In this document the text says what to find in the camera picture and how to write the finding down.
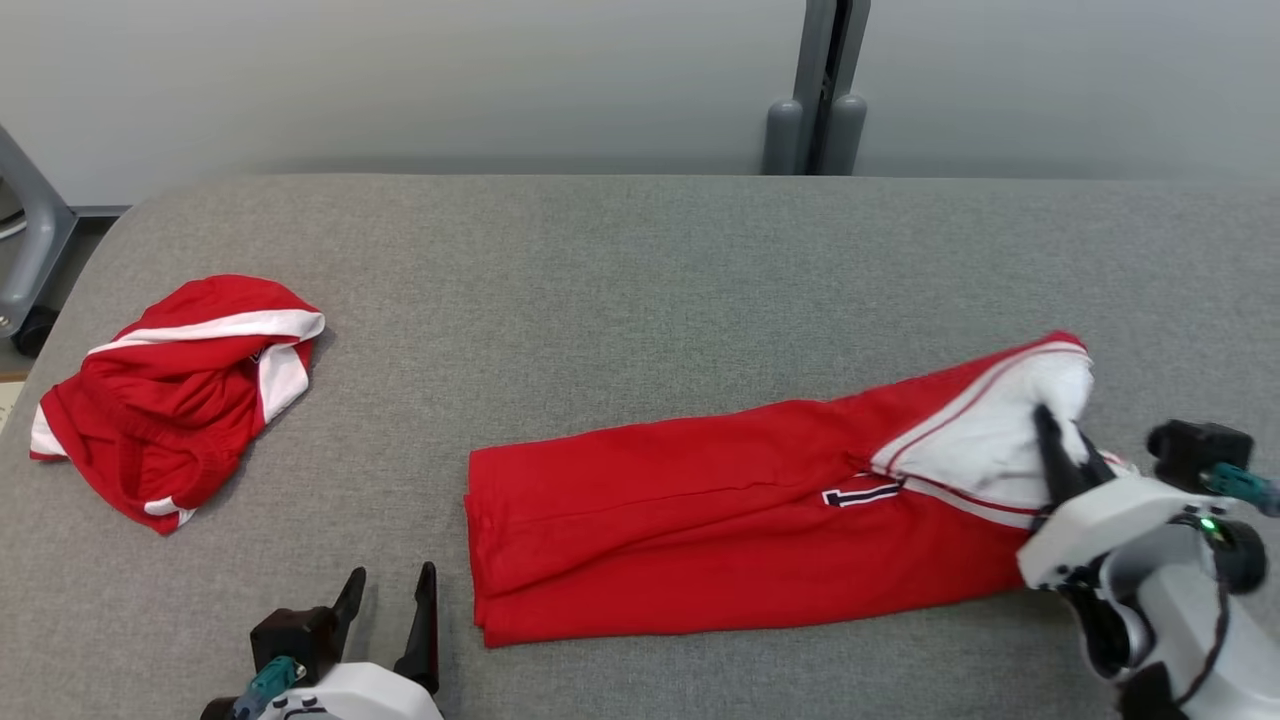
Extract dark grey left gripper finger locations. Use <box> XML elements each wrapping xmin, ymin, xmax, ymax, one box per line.
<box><xmin>329</xmin><ymin>567</ymin><xmax>367</xmax><ymax>652</ymax></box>
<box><xmin>392</xmin><ymin>562</ymin><xmax>440</xmax><ymax>693</ymax></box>

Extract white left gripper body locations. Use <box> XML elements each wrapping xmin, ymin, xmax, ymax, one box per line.
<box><xmin>200</xmin><ymin>661</ymin><xmax>444</xmax><ymax>720</ymax></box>

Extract grey cylinder post foot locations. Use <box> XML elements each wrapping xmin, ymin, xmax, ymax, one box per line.
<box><xmin>764</xmin><ymin>97</ymin><xmax>805</xmax><ymax>177</ymax></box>
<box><xmin>827</xmin><ymin>94</ymin><xmax>868</xmax><ymax>177</ymax></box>

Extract teal right camera connector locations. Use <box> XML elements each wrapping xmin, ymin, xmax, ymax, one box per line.
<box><xmin>1200</xmin><ymin>463</ymin><xmax>1280</xmax><ymax>518</ymax></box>

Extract red shorts with white stripes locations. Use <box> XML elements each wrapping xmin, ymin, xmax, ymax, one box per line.
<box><xmin>29</xmin><ymin>274</ymin><xmax>327</xmax><ymax>537</ymax></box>

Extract grey metal frame leg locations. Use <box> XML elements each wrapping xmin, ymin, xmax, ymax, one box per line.
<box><xmin>0</xmin><ymin>124</ymin><xmax>80</xmax><ymax>342</ymax></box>

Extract teal camera connector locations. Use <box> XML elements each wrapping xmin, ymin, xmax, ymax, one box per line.
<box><xmin>232</xmin><ymin>655</ymin><xmax>302</xmax><ymax>720</ymax></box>
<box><xmin>1200</xmin><ymin>463</ymin><xmax>1280</xmax><ymax>518</ymax></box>

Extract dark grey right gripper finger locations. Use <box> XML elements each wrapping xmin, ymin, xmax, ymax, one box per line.
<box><xmin>1077</xmin><ymin>439</ymin><xmax>1117</xmax><ymax>487</ymax></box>
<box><xmin>1032</xmin><ymin>404</ymin><xmax>1092</xmax><ymax>512</ymax></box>

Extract black caster wheel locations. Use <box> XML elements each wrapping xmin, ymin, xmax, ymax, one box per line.
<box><xmin>10</xmin><ymin>303</ymin><xmax>60</xmax><ymax>359</ymax></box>

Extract teal left camera connector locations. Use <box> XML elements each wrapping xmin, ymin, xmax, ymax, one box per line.
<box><xmin>232</xmin><ymin>655</ymin><xmax>302</xmax><ymax>720</ymax></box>

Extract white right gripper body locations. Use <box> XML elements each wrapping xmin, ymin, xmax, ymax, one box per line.
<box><xmin>1016</xmin><ymin>474</ymin><xmax>1207</xmax><ymax>592</ymax></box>

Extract grey metal partition post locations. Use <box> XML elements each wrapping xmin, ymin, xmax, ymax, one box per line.
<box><xmin>794</xmin><ymin>0</ymin><xmax>872</xmax><ymax>177</ymax></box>

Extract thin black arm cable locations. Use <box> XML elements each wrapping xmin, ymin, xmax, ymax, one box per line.
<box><xmin>1174</xmin><ymin>572</ymin><xmax>1232</xmax><ymax>707</ymax></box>

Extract red basketball jersey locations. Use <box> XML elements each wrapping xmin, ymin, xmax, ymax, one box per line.
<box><xmin>463</xmin><ymin>331</ymin><xmax>1141</xmax><ymax>650</ymax></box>

